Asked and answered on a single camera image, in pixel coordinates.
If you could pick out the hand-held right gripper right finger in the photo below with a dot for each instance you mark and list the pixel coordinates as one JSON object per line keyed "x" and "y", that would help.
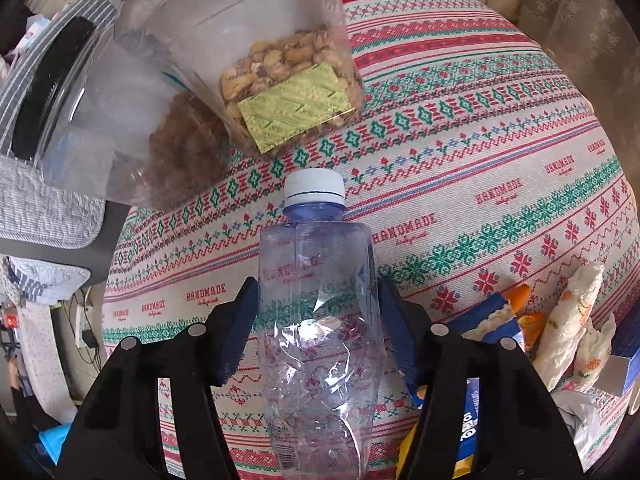
{"x": 395, "y": 327}

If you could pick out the blue snack wrapper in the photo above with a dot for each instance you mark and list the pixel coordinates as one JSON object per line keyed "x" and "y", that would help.
{"x": 487, "y": 315}

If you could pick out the clear bag of nuts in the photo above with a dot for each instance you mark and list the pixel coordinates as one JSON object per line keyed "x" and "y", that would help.
{"x": 280, "y": 70}

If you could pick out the clear jar of brown snacks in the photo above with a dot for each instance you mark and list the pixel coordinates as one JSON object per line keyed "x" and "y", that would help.
{"x": 175, "y": 150}

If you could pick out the clear plastic bottle white cap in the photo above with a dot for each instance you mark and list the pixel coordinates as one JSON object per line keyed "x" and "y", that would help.
{"x": 320, "y": 360}

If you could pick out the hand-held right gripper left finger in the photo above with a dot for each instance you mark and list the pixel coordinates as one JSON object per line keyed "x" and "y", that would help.
{"x": 240, "y": 332}

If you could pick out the crumpled floral paper towel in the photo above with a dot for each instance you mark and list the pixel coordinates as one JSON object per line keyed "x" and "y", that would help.
{"x": 595, "y": 355}

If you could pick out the white plastic bag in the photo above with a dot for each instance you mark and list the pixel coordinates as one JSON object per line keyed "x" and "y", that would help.
{"x": 577, "y": 420}

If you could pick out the blue cardboard box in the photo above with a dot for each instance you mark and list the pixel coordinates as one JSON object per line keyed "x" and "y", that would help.
{"x": 622, "y": 365}

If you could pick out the orange snack wrapper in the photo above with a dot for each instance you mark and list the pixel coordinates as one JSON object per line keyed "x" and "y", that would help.
{"x": 532, "y": 325}

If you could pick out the white power strip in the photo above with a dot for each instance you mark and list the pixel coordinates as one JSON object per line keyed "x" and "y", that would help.
{"x": 85, "y": 327}

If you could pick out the blue cookie packet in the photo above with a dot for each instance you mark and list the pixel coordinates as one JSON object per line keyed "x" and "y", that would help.
{"x": 466, "y": 430}

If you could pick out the patterned woven tablecloth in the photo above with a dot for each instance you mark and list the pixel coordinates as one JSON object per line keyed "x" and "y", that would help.
{"x": 475, "y": 160}

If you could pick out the grey striped quilted cushion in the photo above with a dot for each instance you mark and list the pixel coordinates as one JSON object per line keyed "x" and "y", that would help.
{"x": 45, "y": 210}

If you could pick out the rolled floral paper towel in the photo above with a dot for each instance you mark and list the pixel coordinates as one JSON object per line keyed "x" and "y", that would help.
{"x": 570, "y": 320}

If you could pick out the yellow snack packet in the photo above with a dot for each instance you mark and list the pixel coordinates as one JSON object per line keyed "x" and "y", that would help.
{"x": 411, "y": 452}

